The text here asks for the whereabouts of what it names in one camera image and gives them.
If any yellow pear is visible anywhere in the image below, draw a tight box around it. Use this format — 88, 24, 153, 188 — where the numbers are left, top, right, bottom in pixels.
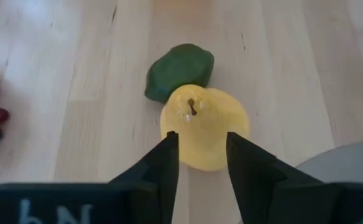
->
159, 83, 251, 172

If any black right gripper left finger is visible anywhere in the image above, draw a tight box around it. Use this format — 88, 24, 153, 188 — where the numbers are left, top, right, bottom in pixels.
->
109, 130, 180, 224

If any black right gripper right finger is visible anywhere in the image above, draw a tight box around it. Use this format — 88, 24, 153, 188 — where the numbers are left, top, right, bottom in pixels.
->
226, 131, 338, 224

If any grey round mat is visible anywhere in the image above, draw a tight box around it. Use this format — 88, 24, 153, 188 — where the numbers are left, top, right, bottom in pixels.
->
296, 139, 363, 184

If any dark green avocado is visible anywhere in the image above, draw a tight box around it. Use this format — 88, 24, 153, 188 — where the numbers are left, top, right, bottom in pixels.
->
144, 43, 215, 105

